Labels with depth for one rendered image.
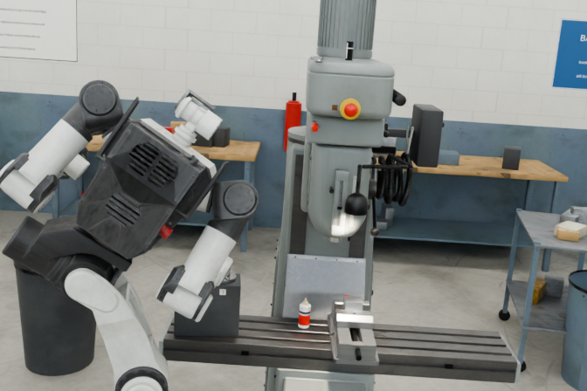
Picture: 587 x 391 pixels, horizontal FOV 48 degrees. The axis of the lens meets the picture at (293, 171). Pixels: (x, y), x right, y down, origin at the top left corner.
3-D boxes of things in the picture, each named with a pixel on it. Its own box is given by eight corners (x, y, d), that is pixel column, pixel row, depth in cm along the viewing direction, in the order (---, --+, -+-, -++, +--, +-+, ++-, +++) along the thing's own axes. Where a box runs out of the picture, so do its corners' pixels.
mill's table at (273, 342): (521, 384, 222) (524, 362, 220) (155, 360, 222) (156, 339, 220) (500, 351, 244) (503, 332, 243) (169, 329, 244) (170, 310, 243)
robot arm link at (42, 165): (31, 215, 158) (94, 146, 163) (-13, 179, 156) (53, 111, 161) (36, 215, 169) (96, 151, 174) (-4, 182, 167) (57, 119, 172)
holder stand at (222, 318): (238, 337, 225) (241, 283, 221) (173, 336, 223) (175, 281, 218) (238, 321, 237) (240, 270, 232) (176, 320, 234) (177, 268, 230)
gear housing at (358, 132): (383, 148, 204) (386, 117, 202) (306, 143, 204) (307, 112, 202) (372, 132, 237) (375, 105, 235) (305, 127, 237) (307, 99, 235)
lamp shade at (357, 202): (348, 216, 199) (350, 195, 198) (341, 209, 206) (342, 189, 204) (370, 216, 201) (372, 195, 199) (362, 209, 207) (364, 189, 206)
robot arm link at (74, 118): (87, 139, 160) (126, 99, 164) (58, 114, 159) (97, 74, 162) (89, 145, 172) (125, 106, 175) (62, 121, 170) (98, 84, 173)
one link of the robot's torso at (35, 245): (-5, 261, 161) (35, 202, 160) (6, 243, 173) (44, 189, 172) (94, 315, 169) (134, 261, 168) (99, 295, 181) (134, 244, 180)
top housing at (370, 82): (393, 121, 193) (398, 66, 190) (305, 115, 193) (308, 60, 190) (376, 103, 239) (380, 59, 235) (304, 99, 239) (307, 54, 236)
